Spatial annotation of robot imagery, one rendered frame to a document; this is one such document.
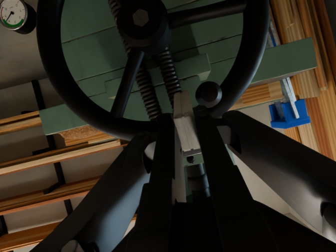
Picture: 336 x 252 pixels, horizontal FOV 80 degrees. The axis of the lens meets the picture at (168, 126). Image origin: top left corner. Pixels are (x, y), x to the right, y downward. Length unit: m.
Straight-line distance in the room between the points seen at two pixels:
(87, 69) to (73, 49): 0.05
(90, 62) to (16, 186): 3.34
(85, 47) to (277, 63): 0.40
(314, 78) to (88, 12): 1.64
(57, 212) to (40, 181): 0.51
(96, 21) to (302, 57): 0.43
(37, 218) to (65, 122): 3.26
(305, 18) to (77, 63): 1.66
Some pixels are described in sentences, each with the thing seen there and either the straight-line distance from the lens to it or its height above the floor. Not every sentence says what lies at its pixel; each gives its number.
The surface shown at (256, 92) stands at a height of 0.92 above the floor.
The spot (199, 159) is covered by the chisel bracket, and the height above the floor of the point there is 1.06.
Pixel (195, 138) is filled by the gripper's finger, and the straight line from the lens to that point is 0.15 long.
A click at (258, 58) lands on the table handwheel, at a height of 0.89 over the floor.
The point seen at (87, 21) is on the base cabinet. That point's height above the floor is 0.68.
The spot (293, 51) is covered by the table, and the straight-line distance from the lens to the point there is 0.48.
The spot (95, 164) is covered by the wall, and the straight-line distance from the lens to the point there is 3.13.
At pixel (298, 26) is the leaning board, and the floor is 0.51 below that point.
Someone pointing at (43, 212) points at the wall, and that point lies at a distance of 3.66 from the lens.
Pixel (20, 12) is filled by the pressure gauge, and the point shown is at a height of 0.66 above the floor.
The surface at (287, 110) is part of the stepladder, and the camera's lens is 1.36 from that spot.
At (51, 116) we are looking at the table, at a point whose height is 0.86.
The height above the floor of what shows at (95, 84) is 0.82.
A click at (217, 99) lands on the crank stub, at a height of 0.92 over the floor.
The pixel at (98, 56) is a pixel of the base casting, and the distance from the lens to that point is 0.49.
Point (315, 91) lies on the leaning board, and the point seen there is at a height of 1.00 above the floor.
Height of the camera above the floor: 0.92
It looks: 3 degrees up
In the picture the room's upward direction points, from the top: 166 degrees clockwise
